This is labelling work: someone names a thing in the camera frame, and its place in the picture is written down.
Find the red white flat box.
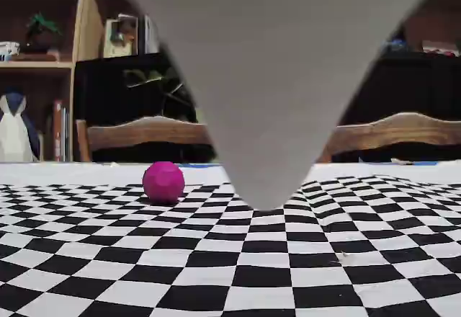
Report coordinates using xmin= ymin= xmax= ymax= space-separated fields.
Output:
xmin=421 ymin=39 xmax=458 ymax=58

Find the starry night picture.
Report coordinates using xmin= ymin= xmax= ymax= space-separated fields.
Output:
xmin=381 ymin=28 xmax=411 ymax=53

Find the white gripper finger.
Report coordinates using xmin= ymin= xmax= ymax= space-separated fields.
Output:
xmin=89 ymin=0 xmax=441 ymax=212

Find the brown wooden chair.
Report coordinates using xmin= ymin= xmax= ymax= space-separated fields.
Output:
xmin=75 ymin=115 xmax=214 ymax=163
xmin=318 ymin=112 xmax=461 ymax=163

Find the white upright book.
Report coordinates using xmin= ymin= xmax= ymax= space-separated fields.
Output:
xmin=138 ymin=14 xmax=160 ymax=55

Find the reddish flat stand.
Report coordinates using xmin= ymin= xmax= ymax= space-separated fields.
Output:
xmin=12 ymin=50 xmax=61 ymax=62

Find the black white checkered cloth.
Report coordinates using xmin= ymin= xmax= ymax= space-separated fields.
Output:
xmin=0 ymin=161 xmax=461 ymax=317

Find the wide light wood bookshelf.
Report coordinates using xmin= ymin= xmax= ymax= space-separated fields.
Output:
xmin=83 ymin=0 xmax=461 ymax=61

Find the blue tape strip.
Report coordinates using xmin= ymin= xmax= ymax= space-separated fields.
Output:
xmin=390 ymin=157 xmax=451 ymax=167
xmin=178 ymin=162 xmax=226 ymax=169

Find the blue white penguin figure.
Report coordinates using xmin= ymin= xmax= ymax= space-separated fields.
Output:
xmin=0 ymin=88 xmax=40 ymax=162

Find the pink faceted ball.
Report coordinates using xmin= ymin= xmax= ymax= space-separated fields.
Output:
xmin=143 ymin=161 xmax=187 ymax=206

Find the illustrated picture card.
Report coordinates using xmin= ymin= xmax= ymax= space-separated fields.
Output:
xmin=103 ymin=14 xmax=140 ymax=58

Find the black low cabinet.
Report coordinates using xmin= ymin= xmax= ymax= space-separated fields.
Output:
xmin=73 ymin=53 xmax=461 ymax=163

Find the thin pale blue book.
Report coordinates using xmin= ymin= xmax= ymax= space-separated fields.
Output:
xmin=61 ymin=106 xmax=71 ymax=162

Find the narrow light wood bookshelf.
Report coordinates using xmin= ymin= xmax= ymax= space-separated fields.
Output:
xmin=0 ymin=0 xmax=86 ymax=163

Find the small bonsai tree model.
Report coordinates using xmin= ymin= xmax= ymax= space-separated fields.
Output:
xmin=19 ymin=12 xmax=64 ymax=55

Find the white patterned mug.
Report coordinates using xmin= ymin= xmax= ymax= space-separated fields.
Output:
xmin=0 ymin=41 xmax=21 ymax=62

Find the orange spined book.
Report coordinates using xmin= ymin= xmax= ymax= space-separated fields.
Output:
xmin=53 ymin=99 xmax=63 ymax=162

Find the green pothos plant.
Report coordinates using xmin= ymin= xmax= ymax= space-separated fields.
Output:
xmin=124 ymin=67 xmax=198 ymax=123

